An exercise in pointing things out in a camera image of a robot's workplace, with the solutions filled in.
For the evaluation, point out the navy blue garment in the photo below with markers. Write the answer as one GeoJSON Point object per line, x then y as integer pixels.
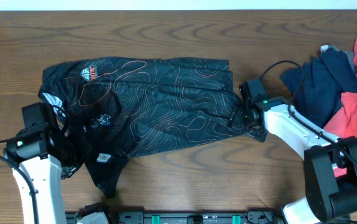
{"type": "Point", "coordinates": [320, 96]}

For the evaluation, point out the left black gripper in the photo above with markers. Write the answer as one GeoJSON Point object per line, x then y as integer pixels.
{"type": "Point", "coordinates": [73, 155]}

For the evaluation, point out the black orange-patterned jersey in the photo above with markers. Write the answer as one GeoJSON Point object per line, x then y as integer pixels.
{"type": "Point", "coordinates": [128, 107]}

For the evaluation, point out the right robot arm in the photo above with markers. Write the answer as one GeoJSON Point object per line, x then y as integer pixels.
{"type": "Point", "coordinates": [329, 161]}

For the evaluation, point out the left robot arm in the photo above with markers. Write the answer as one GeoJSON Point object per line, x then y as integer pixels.
{"type": "Point", "coordinates": [38, 172]}

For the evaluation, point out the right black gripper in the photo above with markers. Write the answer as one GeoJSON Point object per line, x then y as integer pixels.
{"type": "Point", "coordinates": [236, 121]}

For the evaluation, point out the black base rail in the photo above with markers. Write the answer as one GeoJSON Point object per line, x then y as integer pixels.
{"type": "Point", "coordinates": [253, 216]}

